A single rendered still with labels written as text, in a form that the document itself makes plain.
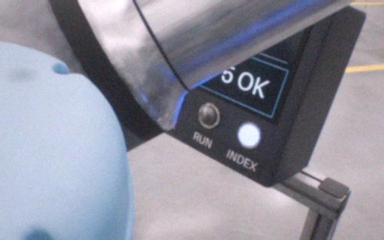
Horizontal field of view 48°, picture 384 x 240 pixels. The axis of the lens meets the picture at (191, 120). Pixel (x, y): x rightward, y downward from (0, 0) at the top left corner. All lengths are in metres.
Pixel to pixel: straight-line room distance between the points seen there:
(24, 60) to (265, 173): 0.31
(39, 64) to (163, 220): 1.81
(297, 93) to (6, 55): 0.29
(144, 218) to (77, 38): 1.77
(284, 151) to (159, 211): 1.60
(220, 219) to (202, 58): 1.80
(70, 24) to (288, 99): 0.25
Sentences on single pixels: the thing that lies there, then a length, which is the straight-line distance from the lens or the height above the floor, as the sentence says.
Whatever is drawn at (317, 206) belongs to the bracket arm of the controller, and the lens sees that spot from 0.50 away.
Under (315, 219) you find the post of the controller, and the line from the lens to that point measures 0.51.
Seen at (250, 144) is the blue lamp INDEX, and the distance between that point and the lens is 0.43.
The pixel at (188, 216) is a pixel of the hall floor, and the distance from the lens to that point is 1.99.
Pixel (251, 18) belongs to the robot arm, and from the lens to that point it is 0.23.
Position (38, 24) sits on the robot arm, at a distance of 0.22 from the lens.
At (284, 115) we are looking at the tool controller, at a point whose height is 1.15.
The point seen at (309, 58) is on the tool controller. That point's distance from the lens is 0.41.
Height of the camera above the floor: 1.33
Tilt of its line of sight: 30 degrees down
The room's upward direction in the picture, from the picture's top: 8 degrees clockwise
